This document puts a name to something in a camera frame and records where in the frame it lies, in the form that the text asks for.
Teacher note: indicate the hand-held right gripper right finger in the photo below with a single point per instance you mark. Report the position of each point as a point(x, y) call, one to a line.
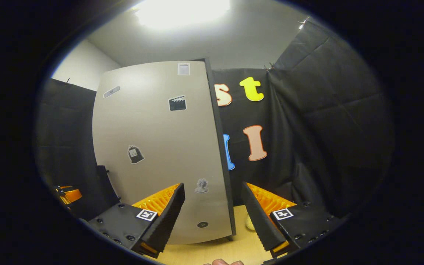
point(260, 221)

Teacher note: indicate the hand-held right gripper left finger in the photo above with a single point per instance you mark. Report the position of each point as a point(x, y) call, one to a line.
point(164, 221)

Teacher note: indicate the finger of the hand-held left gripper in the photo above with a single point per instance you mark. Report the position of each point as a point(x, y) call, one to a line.
point(71, 195)

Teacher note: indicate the grey cabinet door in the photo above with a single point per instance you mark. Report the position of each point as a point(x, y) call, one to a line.
point(160, 129)

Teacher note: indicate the dark grey cabinet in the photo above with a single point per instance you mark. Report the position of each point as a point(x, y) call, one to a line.
point(219, 129)

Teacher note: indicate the yellow round cushion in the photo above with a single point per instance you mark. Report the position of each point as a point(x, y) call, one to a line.
point(249, 222)

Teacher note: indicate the black backdrop cloth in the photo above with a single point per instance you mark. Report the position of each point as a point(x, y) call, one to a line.
point(326, 129)

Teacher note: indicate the large ceiling light panel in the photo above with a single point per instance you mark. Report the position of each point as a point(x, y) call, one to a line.
point(182, 13)

